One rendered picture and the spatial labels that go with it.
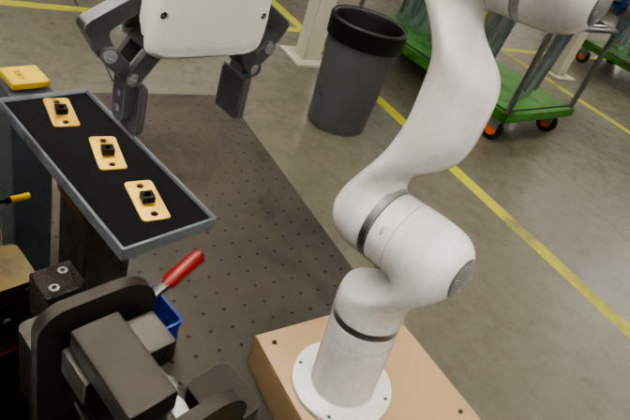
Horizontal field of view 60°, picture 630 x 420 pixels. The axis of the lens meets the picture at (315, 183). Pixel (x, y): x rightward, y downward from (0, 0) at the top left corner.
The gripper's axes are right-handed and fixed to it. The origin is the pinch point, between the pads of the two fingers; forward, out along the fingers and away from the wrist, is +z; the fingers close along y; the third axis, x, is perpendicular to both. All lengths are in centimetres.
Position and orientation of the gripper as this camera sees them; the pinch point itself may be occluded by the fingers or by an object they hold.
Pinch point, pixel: (183, 108)
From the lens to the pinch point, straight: 44.6
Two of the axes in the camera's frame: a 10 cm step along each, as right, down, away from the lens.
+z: -2.8, 8.0, 5.3
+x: 6.5, 5.6, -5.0
